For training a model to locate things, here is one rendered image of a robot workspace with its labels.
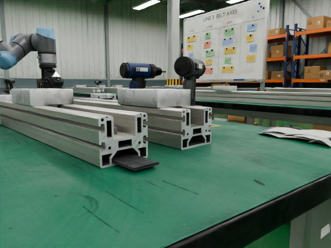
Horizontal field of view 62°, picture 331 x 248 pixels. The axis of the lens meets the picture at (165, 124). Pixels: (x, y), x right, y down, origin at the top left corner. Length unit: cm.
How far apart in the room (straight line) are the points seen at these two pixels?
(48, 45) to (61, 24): 1178
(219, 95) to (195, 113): 170
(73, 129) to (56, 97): 24
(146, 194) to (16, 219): 14
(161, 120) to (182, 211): 33
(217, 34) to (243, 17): 45
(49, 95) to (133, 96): 21
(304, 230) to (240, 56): 327
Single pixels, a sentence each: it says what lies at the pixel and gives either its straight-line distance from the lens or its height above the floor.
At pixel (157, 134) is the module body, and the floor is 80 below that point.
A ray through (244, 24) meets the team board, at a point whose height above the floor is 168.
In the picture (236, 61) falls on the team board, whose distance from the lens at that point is 386.
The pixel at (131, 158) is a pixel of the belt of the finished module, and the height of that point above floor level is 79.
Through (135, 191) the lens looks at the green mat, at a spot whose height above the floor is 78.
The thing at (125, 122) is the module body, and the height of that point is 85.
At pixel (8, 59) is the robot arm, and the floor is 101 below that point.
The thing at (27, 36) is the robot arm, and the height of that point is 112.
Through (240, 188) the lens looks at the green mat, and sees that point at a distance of 39.
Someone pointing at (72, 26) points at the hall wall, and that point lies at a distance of 1323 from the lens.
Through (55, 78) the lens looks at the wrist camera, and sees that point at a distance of 124.
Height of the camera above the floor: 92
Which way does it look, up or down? 8 degrees down
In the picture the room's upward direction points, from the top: straight up
